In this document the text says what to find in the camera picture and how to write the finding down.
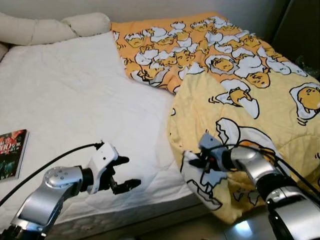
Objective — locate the long beige bolster pillow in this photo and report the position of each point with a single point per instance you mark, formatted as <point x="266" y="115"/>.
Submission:
<point x="50" y="27"/>

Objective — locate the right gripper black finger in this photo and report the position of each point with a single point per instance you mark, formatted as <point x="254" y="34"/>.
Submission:
<point x="196" y="162"/>

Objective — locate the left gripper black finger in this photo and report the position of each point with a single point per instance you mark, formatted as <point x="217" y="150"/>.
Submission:
<point x="129" y="186"/>
<point x="122" y="160"/>

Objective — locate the grey quilted mattress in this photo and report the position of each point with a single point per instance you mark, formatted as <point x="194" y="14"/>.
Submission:
<point x="130" y="222"/>

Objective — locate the pale yellow egg print blanket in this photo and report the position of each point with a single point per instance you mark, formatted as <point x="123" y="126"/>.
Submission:
<point x="270" y="120"/>

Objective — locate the white quilted mattress pad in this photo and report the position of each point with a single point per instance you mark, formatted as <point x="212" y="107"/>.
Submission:
<point x="85" y="95"/>

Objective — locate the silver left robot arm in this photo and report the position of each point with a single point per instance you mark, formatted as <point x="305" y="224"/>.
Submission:
<point x="45" y="190"/>

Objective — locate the dark wardrobe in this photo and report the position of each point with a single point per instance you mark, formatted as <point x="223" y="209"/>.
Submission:
<point x="300" y="30"/>

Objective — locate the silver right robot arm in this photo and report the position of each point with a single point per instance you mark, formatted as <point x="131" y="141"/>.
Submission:
<point x="280" y="185"/>

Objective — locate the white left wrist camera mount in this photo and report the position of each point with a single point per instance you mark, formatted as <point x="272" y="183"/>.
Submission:
<point x="102" y="155"/>

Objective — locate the dark red cover book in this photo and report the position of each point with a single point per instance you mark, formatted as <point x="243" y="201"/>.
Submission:
<point x="12" y="152"/>

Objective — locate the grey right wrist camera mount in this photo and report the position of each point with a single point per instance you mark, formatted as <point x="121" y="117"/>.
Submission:
<point x="210" y="142"/>

